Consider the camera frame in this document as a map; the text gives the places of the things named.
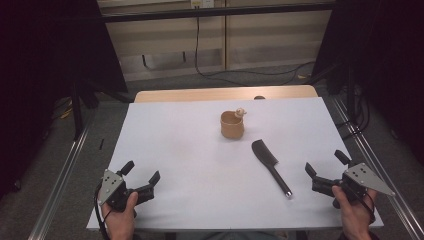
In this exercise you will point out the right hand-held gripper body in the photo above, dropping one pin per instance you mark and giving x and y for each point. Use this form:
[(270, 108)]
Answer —
[(362, 178)]

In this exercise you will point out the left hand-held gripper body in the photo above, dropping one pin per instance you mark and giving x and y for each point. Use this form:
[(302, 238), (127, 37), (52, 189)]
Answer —
[(109, 186)]

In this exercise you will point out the person's left hand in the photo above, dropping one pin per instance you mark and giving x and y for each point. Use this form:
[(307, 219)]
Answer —
[(120, 220)]

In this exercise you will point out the person's right hand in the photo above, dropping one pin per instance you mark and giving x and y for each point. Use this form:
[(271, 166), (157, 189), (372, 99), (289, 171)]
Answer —
[(354, 216)]

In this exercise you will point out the small black floor piece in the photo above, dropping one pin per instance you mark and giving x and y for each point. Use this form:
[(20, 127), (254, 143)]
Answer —
[(101, 144)]

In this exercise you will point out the white table cover sheet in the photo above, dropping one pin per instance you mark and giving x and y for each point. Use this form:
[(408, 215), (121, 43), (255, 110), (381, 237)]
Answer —
[(180, 160)]

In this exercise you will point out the black spatula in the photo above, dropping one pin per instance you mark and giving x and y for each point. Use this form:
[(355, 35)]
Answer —
[(266, 156)]

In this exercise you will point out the black metal stand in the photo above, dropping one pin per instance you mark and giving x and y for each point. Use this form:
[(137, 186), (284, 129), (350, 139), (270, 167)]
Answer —
[(77, 110)]

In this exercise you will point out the person's lap clothing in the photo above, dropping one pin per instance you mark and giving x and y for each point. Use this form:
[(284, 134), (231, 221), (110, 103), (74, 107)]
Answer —
[(230, 236)]

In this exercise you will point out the small dark round object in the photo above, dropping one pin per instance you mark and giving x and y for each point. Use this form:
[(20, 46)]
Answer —
[(259, 97)]

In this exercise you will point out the black curtain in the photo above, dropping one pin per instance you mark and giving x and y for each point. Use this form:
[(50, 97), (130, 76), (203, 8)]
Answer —
[(46, 66), (380, 60)]

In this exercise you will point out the tan cup with small figure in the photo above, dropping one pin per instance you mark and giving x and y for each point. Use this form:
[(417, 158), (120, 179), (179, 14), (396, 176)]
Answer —
[(231, 126)]

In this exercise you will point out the light wooden table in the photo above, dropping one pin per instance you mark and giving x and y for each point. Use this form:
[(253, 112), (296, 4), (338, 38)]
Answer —
[(206, 93)]

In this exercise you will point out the black horizontal bar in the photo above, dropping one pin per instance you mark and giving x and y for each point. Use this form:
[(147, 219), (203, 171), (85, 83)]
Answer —
[(216, 12)]

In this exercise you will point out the aluminium floor rail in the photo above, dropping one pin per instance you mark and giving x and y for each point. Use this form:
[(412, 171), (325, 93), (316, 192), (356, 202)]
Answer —
[(376, 163), (56, 188)]

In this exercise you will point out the white wall outlet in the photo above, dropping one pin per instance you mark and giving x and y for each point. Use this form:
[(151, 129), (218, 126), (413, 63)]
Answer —
[(202, 3)]

